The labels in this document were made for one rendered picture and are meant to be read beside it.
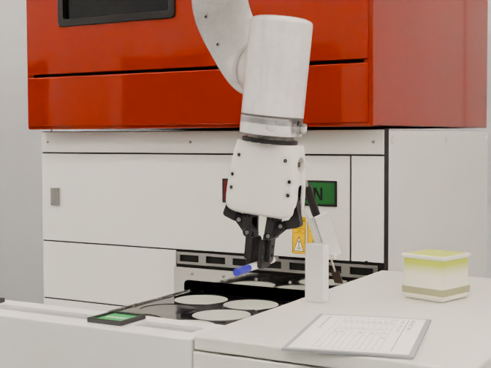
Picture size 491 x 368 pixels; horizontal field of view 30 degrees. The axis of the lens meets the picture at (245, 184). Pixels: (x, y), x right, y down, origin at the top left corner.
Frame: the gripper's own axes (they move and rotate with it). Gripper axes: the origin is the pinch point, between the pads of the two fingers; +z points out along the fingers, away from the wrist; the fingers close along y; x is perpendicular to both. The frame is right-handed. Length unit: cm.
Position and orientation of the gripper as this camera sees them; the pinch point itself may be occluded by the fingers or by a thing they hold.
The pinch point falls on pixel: (259, 251)
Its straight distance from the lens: 124.6
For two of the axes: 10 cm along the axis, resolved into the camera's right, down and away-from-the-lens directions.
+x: -4.1, 0.7, -9.1
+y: -9.1, -1.3, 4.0
